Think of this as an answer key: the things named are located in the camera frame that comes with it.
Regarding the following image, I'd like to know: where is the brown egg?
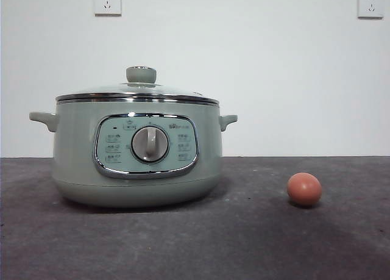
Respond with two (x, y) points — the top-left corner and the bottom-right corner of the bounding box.
(286, 172), (323, 207)

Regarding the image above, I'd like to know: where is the glass lid with green knob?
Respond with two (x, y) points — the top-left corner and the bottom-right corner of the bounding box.
(55, 65), (220, 106)

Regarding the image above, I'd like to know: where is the white wall socket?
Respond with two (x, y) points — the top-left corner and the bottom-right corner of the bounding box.
(93, 0), (122, 17)
(357, 0), (384, 20)

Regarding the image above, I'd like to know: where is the pale green electric pot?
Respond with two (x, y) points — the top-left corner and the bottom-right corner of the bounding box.
(29, 100), (238, 209)

